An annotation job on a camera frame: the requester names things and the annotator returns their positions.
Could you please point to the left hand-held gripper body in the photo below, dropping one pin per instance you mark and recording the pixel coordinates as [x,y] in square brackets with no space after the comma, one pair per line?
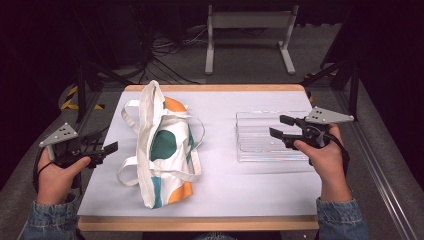
[71,151]

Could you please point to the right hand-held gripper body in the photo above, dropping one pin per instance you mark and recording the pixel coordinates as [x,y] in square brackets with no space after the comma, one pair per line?
[315,131]

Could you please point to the clear plastic tray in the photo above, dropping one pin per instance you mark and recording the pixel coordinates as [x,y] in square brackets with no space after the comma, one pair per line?
[256,140]

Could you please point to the white patterned tote bag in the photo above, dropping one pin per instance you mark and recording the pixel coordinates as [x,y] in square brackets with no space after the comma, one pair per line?
[166,146]

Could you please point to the person's left hand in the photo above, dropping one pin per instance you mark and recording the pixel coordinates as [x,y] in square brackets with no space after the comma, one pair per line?
[55,180]

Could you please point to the person's right hand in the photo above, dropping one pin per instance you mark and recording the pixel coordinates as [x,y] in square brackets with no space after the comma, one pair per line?
[328,166]

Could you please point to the black metal stand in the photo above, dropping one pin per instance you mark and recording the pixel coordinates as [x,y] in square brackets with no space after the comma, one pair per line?
[353,86]
[81,83]

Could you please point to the white metal stand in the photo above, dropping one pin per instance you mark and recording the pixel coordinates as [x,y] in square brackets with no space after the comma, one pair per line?
[250,20]

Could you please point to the person's denim lap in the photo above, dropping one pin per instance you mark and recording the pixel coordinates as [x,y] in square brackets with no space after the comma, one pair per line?
[215,237]

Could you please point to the aluminium rail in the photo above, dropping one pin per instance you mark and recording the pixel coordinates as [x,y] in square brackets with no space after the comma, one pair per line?
[376,173]

